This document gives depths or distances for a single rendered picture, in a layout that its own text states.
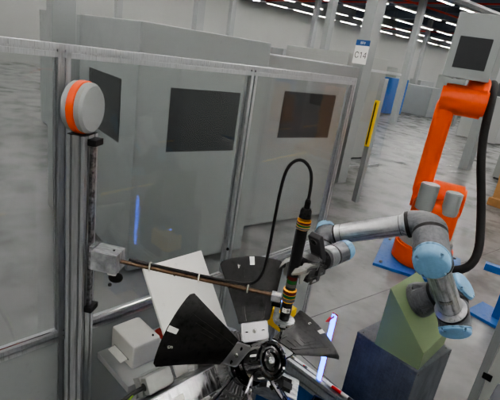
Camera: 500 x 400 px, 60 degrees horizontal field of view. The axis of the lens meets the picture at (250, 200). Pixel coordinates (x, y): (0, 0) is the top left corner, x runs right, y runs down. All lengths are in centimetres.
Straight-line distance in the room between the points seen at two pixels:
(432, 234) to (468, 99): 369
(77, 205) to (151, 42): 234
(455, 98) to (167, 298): 413
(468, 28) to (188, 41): 279
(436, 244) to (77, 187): 115
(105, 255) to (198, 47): 262
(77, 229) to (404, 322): 131
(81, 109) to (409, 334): 148
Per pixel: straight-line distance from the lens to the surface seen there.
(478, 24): 505
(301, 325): 168
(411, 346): 196
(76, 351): 177
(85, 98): 136
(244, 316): 149
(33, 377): 195
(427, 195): 504
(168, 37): 370
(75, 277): 159
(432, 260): 149
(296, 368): 202
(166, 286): 157
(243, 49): 409
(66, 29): 516
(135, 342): 184
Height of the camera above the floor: 212
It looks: 19 degrees down
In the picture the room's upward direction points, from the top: 9 degrees clockwise
